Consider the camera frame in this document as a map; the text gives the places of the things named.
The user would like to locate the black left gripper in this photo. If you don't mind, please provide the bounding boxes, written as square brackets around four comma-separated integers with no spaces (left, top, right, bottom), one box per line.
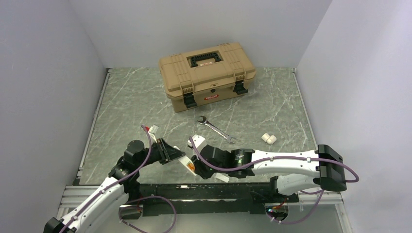
[136,137,185,169]

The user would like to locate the white air conditioner remote control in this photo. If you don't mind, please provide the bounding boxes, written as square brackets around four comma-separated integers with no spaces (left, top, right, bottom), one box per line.
[177,153,198,176]

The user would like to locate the white battery cover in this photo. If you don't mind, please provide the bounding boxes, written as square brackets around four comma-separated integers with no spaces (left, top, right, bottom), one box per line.
[215,173,230,183]

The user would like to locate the orange battery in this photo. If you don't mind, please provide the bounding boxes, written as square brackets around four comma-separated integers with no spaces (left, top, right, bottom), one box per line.
[188,163,195,171]

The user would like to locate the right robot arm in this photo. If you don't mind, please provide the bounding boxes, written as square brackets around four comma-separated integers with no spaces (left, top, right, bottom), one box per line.
[192,144,348,201]

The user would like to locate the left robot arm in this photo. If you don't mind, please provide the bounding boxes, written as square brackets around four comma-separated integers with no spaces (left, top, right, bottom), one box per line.
[43,138,185,233]

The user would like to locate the white pipe elbow fitting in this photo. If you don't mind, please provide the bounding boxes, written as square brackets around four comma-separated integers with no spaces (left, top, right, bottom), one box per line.
[261,133,277,145]

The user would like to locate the silver combination wrench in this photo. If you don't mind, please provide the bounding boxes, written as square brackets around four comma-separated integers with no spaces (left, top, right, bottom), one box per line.
[197,116,236,144]

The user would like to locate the tan plastic toolbox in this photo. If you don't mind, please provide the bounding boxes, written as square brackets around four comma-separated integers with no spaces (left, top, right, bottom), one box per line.
[158,42,257,113]

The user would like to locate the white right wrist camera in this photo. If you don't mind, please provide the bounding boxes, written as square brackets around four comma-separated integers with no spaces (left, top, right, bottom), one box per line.
[192,135,207,152]

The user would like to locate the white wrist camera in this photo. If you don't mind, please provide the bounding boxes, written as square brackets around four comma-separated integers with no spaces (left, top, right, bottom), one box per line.
[192,135,207,152]
[145,125,159,135]

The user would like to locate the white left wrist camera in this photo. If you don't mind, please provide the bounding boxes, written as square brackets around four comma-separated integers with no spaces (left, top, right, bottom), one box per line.
[145,125,159,135]

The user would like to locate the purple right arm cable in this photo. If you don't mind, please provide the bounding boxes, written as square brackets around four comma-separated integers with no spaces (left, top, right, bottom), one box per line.
[189,135,360,225]

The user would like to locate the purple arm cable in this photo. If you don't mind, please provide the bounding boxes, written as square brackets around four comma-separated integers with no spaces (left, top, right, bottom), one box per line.
[58,124,177,233]
[189,135,360,225]

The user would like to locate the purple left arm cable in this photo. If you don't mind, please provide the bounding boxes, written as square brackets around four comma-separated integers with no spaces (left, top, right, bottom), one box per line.
[58,124,177,233]

